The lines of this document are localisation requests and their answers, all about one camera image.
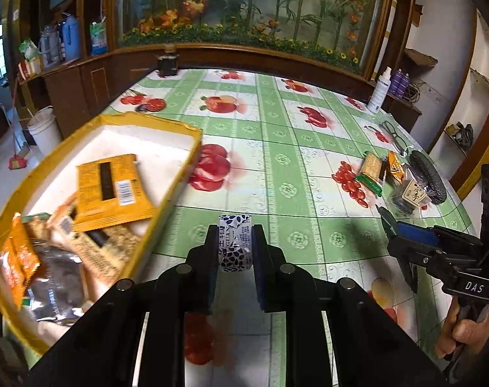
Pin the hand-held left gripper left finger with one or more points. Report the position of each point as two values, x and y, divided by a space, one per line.
206 266

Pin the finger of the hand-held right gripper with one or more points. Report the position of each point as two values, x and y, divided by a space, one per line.
415 234
405 256

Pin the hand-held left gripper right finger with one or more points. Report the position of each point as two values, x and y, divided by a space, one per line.
264 274

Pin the leaf-print candy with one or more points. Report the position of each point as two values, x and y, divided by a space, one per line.
235 246

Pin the clear packet with beige label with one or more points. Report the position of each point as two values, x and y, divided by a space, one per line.
413 197

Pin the small orange triangle-print packet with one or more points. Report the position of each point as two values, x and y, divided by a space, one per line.
396 169

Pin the green-ended cracker packet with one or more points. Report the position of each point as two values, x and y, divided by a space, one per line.
369 169

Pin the brown grain bar packet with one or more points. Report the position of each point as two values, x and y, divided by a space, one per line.
107 246

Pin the yellow-edged white foam box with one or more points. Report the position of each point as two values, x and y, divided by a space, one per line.
147 145

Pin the orange packet with dark window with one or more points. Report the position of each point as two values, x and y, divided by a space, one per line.
91 177

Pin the silver foil packet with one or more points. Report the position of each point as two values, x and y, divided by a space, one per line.
55 286

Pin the beige grain snack packet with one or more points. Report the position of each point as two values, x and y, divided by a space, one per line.
35 226

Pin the orange snack packet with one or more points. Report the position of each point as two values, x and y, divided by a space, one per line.
18 262

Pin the person's right hand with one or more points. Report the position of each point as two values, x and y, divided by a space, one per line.
470 332

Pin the black textured glasses case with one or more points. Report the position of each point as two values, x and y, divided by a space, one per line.
427 175

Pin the black-framed eyeglasses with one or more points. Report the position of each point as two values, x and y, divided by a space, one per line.
397 139

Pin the dark bundle on shelf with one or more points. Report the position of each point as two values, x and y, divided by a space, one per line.
464 133

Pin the white spray bottle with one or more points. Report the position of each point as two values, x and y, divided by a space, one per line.
378 94

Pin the dark glass jar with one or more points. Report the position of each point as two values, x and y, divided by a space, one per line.
167 63

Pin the white plastic bucket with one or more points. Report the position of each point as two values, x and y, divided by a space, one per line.
47 131

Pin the red-headed broom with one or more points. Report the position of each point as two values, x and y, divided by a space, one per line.
18 164

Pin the dark wooden cabinet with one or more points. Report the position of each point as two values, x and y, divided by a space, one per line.
99 76

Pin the blue and green bottle pack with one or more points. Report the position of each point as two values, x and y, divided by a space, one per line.
98 38

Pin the blue thermos flask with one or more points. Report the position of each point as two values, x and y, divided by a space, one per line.
70 40

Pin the orange carton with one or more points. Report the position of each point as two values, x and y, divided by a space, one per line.
30 67

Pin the grey thermos flask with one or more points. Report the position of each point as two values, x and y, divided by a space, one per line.
49 48

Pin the glass artificial flower display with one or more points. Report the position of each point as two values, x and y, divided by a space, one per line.
248 0

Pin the green and white bag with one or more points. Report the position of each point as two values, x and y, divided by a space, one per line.
28 50

